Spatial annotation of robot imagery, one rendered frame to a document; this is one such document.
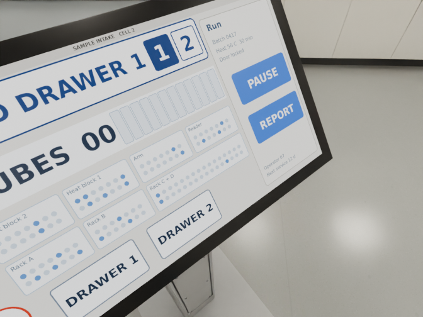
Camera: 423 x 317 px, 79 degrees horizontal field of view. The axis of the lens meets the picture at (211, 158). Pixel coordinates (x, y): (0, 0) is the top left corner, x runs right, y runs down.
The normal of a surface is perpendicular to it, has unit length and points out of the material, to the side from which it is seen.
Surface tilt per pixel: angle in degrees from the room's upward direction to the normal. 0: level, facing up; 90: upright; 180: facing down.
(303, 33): 90
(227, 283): 5
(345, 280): 0
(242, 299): 5
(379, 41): 90
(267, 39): 50
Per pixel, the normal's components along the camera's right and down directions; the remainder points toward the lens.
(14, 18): -0.08, 0.76
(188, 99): 0.44, 0.05
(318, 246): -0.02, -0.64
